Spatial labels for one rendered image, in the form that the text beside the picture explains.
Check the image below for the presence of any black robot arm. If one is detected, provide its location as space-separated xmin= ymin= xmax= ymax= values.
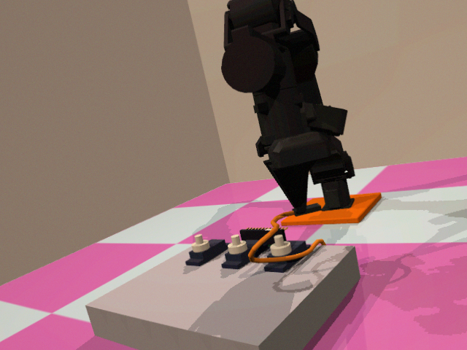
xmin=221 ymin=0 xmax=355 ymax=211

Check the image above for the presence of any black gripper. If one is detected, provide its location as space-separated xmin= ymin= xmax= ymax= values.
xmin=253 ymin=87 xmax=331 ymax=213

